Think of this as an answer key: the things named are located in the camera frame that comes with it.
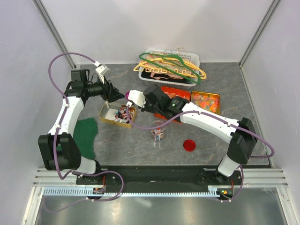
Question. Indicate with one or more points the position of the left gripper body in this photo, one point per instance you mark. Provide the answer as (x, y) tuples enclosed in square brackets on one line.
[(105, 93)]

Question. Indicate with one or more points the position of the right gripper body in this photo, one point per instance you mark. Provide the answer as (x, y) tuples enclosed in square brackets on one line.
[(148, 108)]

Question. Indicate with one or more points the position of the purple plastic scoop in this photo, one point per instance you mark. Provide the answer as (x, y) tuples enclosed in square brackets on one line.
[(127, 95)]

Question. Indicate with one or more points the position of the orange tray of lollipops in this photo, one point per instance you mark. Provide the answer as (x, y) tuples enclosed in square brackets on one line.
[(175, 92)]

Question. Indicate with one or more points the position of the gold tin of candies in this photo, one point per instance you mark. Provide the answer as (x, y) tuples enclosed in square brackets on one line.
[(116, 114)]

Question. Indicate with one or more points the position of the gold tin of gummies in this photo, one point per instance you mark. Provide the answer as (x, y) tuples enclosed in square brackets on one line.
[(207, 101)]

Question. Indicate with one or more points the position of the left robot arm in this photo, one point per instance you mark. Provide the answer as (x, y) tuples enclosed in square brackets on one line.
[(58, 148)]

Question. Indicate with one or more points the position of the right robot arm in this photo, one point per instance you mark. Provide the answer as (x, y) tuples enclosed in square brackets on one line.
[(239, 134)]

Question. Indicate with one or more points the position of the black garment in basket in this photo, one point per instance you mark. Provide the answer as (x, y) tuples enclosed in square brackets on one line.
[(164, 77)]

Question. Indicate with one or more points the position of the yellow clothes hanger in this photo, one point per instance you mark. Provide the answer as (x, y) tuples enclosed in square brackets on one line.
[(180, 66)]

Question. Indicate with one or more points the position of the clear glass jar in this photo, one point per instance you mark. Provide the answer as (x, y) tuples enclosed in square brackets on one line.
[(158, 133)]

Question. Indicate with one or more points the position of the white plastic basket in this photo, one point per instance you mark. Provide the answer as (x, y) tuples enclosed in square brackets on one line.
[(167, 54)]

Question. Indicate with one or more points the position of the floral pink cloth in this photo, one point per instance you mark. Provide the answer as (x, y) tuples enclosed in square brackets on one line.
[(164, 68)]

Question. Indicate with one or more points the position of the orange clothes hanger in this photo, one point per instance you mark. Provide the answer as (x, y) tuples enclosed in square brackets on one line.
[(171, 68)]

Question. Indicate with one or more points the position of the green clothes hanger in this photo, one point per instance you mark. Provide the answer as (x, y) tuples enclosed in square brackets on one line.
[(173, 66)]

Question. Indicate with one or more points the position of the green cloth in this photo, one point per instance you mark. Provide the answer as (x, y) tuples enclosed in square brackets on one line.
[(84, 135)]

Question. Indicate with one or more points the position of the red jar lid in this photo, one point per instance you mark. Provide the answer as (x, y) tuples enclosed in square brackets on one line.
[(189, 145)]

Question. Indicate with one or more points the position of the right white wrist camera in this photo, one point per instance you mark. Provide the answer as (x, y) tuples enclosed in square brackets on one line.
[(136, 97)]

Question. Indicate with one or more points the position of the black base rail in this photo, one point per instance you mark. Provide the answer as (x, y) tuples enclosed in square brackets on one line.
[(167, 178)]

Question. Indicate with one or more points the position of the grey cable duct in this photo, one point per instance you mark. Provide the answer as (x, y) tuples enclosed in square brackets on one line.
[(92, 192)]

